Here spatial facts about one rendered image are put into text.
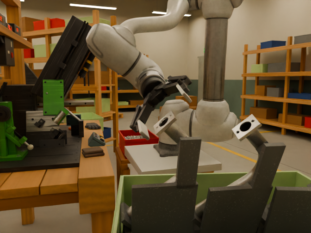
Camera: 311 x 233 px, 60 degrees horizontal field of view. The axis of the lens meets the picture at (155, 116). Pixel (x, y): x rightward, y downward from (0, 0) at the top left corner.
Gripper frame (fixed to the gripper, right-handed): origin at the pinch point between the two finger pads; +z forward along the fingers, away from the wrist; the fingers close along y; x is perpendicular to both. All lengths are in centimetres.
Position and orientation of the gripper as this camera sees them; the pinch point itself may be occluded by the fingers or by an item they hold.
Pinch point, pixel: (164, 115)
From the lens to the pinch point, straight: 64.5
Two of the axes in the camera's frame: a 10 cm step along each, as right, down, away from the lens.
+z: 1.5, 4.1, -9.0
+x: 6.7, 6.3, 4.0
